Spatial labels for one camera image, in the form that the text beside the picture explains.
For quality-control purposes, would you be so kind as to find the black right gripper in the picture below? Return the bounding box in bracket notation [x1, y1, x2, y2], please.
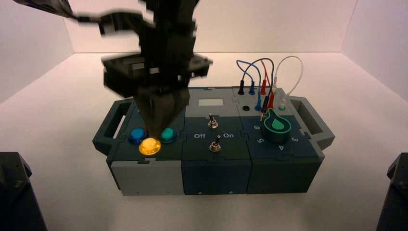
[102, 32, 214, 139]

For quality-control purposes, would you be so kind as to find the yellow round push button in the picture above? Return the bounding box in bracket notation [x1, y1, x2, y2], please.
[139, 137, 162, 156]

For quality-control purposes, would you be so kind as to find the green round push button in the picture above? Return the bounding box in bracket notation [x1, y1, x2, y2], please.
[158, 127, 178, 144]

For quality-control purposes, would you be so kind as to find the blue round push button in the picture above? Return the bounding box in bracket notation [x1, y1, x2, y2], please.
[128, 128, 148, 145]

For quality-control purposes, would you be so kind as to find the small grey display screen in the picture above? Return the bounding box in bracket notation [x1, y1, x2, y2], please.
[198, 98, 224, 107]

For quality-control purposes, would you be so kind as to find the dark teal grey control box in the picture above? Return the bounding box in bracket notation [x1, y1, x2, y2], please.
[92, 86, 336, 196]

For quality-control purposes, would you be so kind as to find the teal green rotary knob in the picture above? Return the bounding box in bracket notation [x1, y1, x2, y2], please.
[262, 108, 292, 144]

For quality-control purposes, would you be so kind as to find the black jumper cable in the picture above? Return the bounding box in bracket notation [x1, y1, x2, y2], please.
[238, 57, 275, 122]

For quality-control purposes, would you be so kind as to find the blue jumper cable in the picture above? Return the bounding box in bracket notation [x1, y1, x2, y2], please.
[236, 59, 263, 111]

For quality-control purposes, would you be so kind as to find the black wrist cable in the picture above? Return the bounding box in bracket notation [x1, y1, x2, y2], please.
[13, 0, 145, 35]

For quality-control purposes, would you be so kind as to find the red jumper cable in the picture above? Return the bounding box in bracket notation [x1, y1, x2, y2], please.
[259, 61, 276, 110]

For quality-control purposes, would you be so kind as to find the white jumper cable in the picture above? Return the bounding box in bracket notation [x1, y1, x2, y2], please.
[273, 55, 304, 108]

